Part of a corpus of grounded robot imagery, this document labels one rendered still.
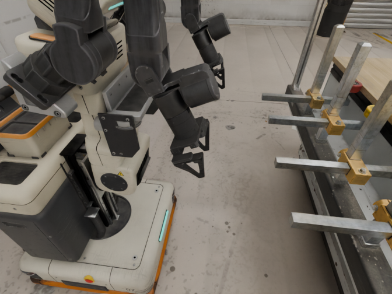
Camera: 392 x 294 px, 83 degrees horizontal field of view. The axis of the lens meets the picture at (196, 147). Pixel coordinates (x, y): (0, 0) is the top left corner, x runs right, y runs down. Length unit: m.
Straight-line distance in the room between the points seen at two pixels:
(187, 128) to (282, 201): 1.41
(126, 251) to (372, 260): 0.98
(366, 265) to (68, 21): 0.92
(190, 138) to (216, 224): 1.17
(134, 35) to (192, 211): 1.38
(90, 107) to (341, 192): 0.93
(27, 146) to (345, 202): 1.14
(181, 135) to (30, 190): 0.59
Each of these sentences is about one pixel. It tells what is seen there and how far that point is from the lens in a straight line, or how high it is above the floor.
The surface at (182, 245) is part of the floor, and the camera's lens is 1.52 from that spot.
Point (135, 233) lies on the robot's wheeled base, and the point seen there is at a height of 0.28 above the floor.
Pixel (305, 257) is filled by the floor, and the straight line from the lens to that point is 1.63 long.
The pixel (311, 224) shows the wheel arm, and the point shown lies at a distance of 0.68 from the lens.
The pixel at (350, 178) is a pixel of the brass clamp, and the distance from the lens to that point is 0.93.
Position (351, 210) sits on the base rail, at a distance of 0.97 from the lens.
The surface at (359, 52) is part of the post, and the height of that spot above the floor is 1.12.
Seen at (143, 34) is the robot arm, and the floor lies 1.28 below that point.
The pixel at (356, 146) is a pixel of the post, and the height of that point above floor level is 0.88.
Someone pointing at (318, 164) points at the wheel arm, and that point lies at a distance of 0.89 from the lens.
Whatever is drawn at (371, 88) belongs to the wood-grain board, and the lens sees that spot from 1.35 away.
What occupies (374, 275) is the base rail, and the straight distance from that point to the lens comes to 0.87.
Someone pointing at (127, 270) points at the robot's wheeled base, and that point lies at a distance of 1.20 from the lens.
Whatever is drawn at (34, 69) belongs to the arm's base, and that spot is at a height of 1.22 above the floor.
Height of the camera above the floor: 1.38
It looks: 41 degrees down
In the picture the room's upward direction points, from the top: straight up
